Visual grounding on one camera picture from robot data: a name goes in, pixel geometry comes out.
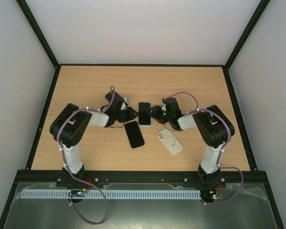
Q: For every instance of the light blue cable duct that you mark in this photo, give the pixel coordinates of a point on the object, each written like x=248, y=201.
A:
x=110, y=194

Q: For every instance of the beige phone case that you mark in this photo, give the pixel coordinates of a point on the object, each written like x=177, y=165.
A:
x=170, y=142

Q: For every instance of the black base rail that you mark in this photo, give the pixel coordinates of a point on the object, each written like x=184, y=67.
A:
x=185, y=179

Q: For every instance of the purple phone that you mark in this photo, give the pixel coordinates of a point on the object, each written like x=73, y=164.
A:
x=134, y=134

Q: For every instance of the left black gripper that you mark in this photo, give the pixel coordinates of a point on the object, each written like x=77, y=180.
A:
x=131, y=115

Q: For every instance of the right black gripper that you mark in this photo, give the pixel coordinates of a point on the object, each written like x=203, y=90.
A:
x=158, y=114

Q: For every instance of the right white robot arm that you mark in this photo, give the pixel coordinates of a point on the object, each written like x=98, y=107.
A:
x=215, y=129

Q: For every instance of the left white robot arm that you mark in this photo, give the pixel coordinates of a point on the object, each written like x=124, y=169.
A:
x=70, y=125

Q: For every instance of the black phone face down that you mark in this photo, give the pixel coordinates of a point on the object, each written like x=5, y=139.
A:
x=108, y=96

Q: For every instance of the white-edged black phone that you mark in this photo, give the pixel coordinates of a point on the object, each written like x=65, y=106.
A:
x=144, y=113

